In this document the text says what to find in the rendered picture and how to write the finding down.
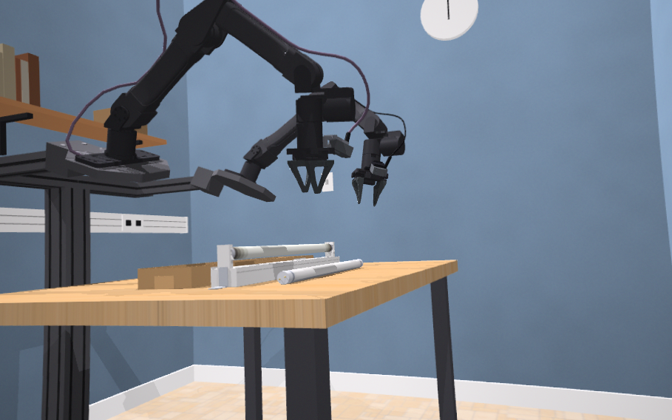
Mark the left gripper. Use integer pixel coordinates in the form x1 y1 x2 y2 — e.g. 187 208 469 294
351 154 388 206

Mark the white fluorescent tube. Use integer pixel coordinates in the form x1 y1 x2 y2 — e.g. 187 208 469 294
231 243 333 260

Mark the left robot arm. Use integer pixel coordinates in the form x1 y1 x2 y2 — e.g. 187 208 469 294
225 102 405 183

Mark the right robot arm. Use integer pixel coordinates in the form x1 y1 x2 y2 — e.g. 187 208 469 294
75 0 356 168

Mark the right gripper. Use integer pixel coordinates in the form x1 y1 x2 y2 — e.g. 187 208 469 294
286 122 349 194

